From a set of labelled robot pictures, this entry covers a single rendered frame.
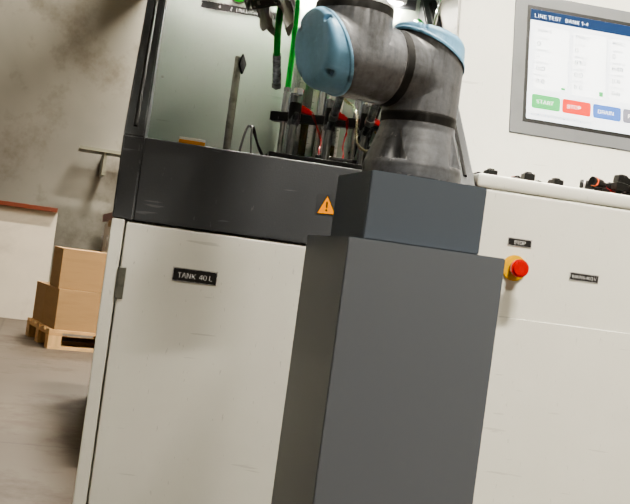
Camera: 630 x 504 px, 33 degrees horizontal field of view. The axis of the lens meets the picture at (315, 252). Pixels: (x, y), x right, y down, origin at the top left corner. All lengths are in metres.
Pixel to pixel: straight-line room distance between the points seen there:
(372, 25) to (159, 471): 0.98
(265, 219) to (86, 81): 9.59
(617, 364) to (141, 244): 0.99
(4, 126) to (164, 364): 9.56
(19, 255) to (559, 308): 6.82
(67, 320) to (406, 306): 5.46
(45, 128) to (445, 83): 10.05
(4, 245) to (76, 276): 1.88
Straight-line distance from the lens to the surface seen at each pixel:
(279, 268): 2.06
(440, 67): 1.61
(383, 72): 1.55
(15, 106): 11.55
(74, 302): 6.87
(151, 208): 2.05
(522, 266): 2.14
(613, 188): 2.37
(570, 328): 2.22
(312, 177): 2.07
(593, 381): 2.25
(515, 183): 2.18
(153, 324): 2.05
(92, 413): 2.07
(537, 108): 2.49
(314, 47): 1.54
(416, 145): 1.57
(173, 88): 2.61
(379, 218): 1.53
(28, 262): 8.68
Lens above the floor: 0.76
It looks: 1 degrees up
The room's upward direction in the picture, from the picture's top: 8 degrees clockwise
